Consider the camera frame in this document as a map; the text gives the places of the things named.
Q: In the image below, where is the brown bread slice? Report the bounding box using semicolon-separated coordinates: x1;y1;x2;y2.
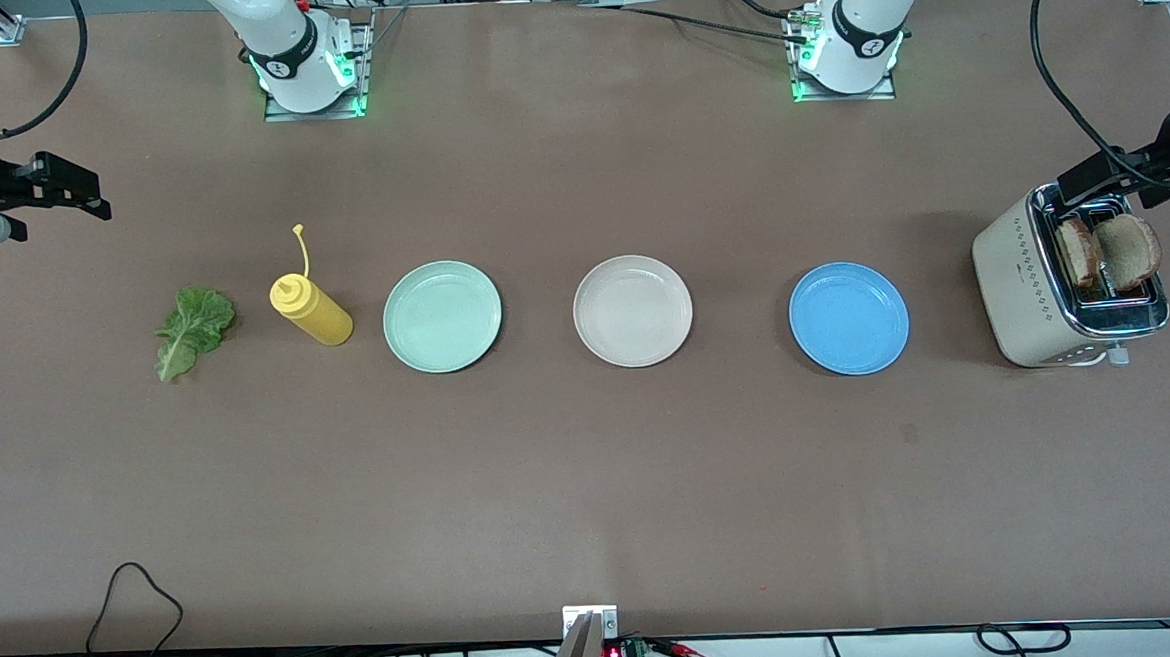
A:
1054;216;1105;291
1092;213;1165;294

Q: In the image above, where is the green lettuce leaf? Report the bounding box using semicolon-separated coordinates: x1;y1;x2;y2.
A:
149;284;241;384

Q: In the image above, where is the yellow mustard squeeze bottle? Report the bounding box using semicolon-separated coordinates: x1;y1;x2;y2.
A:
265;221;356;350

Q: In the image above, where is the blue plate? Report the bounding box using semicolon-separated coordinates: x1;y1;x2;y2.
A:
785;258;914;380

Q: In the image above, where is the mint green plate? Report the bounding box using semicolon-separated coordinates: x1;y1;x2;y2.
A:
379;258;506;377

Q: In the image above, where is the beige plate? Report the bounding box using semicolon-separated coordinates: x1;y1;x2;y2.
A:
569;251;697;372

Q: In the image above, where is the beige chrome toaster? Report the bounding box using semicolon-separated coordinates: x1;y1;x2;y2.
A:
968;176;1170;374

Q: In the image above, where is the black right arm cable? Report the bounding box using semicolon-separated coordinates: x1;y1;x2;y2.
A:
0;0;95;143

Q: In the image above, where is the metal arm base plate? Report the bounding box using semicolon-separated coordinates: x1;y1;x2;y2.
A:
258;7;380;124
789;7;899;106

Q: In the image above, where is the black cable across table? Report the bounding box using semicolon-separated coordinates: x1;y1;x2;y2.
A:
576;0;811;54

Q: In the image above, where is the black coiled cable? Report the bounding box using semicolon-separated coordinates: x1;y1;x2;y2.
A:
974;620;1074;657

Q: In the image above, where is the small metal bracket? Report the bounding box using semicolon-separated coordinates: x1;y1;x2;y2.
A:
562;603;621;643

